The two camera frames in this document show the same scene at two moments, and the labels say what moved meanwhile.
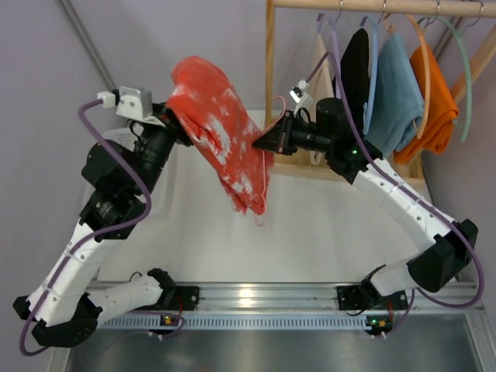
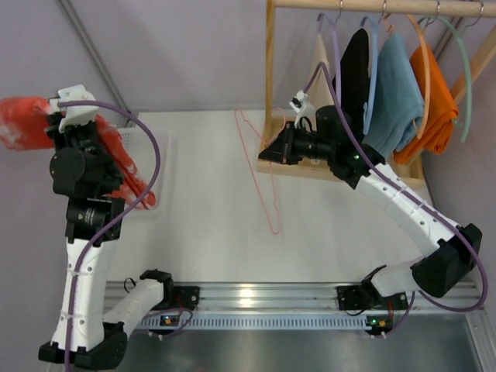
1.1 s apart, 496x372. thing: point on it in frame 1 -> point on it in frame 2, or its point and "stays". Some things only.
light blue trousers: [399, 114] stays
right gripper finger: [270, 142] -> [274, 153]
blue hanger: [370, 22] stays
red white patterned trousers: [204, 98] -> [23, 126]
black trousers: [354, 67] stays
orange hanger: [428, 70] stays
